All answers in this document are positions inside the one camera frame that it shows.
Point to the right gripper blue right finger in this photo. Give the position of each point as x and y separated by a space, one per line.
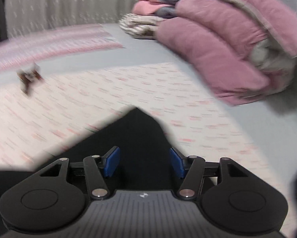
178 162

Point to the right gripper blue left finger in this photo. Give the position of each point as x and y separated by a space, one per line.
111 161

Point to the black pants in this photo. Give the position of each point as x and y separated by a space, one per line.
144 161

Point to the grey fleece blanket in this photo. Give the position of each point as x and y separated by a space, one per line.
84 92

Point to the brown hair claw clip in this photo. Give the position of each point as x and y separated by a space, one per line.
29 78

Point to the striped folded cloth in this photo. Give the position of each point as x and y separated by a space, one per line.
140 27

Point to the mauve folded quilt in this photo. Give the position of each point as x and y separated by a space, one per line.
243 49

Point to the pink striped blanket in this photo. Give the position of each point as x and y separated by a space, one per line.
26 50

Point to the pink and grey folded clothes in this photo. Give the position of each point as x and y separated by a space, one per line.
160 8

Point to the grey dotted curtain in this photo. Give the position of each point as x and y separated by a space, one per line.
28 16

